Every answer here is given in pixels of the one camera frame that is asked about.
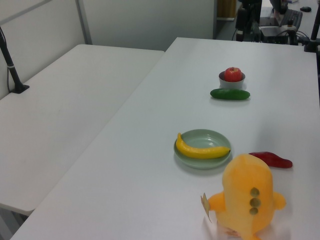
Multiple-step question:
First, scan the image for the green plastic plate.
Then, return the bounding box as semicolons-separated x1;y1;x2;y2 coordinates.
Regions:
173;128;232;170

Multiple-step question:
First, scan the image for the red toy chili pepper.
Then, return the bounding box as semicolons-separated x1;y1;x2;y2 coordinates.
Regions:
248;151;293;169

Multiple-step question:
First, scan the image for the yellow toy banana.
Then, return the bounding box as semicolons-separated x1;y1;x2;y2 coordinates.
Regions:
175;132;231;160

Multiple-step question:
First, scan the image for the green toy cucumber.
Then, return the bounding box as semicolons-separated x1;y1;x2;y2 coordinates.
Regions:
209;88;251;102

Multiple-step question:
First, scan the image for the grey bowl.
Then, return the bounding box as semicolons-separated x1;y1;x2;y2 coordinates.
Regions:
218;70;246;90

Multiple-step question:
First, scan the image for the red toy apple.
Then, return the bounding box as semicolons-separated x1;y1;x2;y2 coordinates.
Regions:
224;66;243;82

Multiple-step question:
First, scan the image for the paper tag on plush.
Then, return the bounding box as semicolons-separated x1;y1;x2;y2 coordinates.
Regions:
200;192;213;223

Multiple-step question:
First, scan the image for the white side table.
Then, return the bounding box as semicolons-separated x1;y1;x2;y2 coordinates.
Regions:
0;44;166;217

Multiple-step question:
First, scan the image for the yellow plush toy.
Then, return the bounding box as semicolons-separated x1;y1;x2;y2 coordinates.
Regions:
207;153;287;240

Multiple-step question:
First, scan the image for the brown wooden panel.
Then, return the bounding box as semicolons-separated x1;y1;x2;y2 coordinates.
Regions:
216;0;238;20

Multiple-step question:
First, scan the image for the black cylindrical device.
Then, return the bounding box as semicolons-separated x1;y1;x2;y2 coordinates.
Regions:
234;8;251;42

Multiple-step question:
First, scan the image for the grey metal box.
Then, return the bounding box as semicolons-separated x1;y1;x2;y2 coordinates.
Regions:
259;24;290;44

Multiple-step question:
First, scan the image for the black camera pole with base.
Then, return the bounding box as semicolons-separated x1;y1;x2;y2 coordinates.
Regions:
0;24;30;95

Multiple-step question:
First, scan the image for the black camera pole with clamp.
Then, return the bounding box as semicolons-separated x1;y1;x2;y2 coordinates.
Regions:
303;14;320;53

